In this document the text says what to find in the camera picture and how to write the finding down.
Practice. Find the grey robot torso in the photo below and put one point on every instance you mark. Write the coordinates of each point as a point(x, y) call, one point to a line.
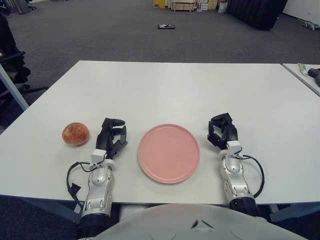
point(175, 222)

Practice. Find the black office chair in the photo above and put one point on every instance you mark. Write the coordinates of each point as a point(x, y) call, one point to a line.
point(15, 67)

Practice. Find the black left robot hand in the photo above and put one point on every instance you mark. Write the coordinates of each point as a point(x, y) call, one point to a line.
point(105, 140)

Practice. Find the red yellow apple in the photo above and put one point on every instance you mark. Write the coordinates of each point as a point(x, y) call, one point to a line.
point(75, 133)

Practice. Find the grey quadruped robot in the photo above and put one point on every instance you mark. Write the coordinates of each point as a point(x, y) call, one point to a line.
point(310, 24)

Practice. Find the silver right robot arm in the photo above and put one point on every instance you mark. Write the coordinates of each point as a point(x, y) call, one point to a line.
point(235, 175)

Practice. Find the white side table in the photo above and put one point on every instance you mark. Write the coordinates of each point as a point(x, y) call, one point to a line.
point(300, 75)

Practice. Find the wooden pallet crate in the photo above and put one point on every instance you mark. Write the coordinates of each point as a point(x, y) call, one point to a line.
point(183, 5)

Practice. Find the dark tray on floor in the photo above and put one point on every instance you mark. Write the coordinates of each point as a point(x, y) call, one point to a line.
point(166, 26)

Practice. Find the pink round plate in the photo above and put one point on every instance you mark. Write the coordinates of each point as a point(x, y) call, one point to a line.
point(168, 153)

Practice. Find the yellow cardboard box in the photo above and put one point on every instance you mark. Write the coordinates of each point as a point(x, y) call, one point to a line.
point(159, 3)

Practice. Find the white plastic bag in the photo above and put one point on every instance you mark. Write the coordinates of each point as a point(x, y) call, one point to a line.
point(223, 8)

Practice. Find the green white tube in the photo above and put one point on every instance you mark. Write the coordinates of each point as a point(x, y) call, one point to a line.
point(302, 68)

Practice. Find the stacked white boxes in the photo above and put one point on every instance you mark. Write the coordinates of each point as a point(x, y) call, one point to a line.
point(206, 5)

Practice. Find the black curtain partition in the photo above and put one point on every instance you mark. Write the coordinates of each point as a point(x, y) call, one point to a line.
point(257, 12)

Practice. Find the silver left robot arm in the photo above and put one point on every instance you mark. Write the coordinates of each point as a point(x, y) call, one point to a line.
point(96, 180)

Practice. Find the black handheld controller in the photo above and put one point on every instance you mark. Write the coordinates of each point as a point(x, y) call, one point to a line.
point(318, 81)
point(314, 72)

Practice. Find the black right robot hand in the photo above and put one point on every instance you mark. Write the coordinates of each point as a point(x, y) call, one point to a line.
point(231, 133)

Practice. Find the grey desk leg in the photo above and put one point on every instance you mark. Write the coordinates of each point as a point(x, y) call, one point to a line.
point(13, 87)

